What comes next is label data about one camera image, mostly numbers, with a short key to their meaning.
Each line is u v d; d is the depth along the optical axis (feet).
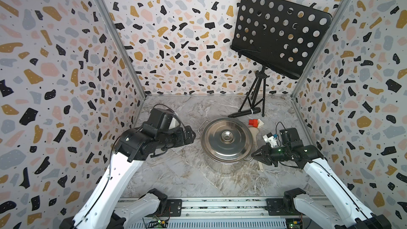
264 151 2.17
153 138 1.45
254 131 3.19
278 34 2.25
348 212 1.32
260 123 3.39
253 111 3.59
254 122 3.48
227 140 2.54
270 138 2.40
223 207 2.48
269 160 2.18
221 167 2.75
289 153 1.91
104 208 1.17
